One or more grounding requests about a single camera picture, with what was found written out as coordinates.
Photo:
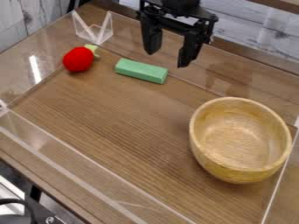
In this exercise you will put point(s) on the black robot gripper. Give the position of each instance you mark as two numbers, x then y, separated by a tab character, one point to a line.
181	16

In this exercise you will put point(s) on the red plush strawberry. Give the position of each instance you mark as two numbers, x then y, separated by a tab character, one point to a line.
79	58

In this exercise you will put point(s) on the green rectangular block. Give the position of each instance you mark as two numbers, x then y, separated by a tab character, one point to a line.
142	71

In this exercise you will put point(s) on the clear acrylic table barrier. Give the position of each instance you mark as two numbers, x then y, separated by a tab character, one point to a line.
101	139

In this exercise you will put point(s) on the light wooden bowl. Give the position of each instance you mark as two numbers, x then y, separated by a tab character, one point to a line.
241	140

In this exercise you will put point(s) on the black table leg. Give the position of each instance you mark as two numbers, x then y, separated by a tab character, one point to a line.
35	193

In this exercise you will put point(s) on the clear acrylic corner bracket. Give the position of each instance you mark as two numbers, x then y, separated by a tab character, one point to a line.
97	34

